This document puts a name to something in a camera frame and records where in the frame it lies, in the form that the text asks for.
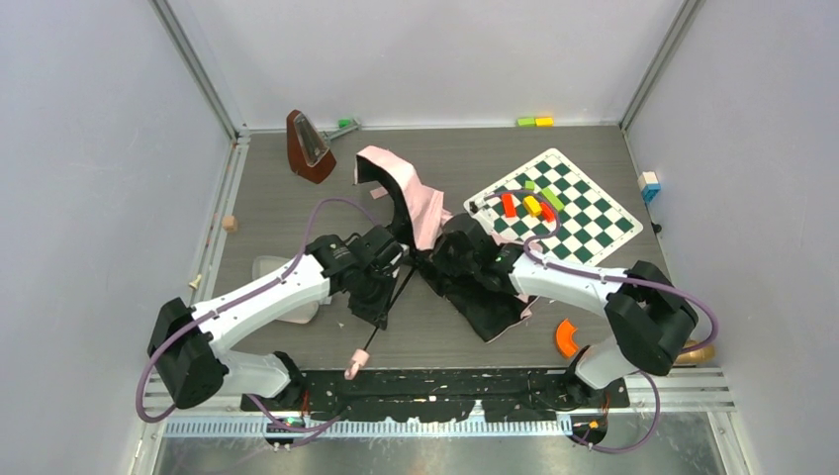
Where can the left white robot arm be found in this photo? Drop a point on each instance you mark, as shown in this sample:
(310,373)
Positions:
(192,348)

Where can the yellow block on chessboard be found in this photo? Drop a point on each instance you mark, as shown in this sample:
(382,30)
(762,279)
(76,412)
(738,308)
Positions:
(532,206)

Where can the long green block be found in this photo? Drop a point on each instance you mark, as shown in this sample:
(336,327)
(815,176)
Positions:
(552,199)

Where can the small red block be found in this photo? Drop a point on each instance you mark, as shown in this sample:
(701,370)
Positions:
(548,213)

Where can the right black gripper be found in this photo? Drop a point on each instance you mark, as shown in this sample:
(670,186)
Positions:
(439,263)

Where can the green white chessboard mat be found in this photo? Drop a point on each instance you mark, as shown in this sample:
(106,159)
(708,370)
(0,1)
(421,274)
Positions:
(591,227)

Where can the long red block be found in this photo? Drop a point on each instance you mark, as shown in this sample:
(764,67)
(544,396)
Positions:
(509,205)

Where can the brown wooden metronome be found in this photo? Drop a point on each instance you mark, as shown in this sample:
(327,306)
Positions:
(309,156)

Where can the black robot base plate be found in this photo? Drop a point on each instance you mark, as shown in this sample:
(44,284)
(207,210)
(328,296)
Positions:
(439,395)

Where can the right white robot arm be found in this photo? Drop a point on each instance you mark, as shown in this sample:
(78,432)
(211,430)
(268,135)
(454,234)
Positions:
(650,321)

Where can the orange curved block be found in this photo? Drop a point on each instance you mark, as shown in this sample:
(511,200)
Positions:
(564,339)

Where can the small white chess piece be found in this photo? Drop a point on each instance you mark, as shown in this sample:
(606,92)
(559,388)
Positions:
(195,283)

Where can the small wooden cube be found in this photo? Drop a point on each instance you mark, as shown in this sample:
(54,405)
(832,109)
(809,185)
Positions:
(229,224)

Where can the blue and white block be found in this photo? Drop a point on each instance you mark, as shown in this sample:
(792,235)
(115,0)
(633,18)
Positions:
(649,185)

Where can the pink and black folding umbrella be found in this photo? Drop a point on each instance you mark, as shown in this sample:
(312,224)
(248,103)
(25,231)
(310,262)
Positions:
(418,221)

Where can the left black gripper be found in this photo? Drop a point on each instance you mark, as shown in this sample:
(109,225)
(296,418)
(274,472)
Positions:
(367,304)

